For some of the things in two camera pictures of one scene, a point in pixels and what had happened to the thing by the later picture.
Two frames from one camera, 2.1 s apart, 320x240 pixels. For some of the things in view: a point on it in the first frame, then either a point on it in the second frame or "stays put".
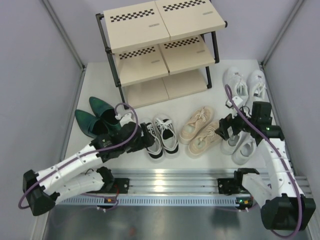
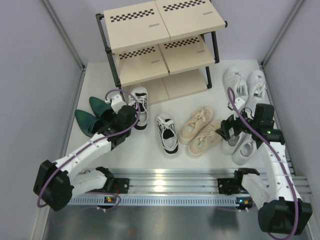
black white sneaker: (167, 135) stays put
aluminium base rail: (176, 182) stays put
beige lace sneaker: (203, 116) stays put
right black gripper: (222, 130) stays put
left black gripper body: (139, 140) -> (134, 121)
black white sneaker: (155, 150) -> (141, 94)
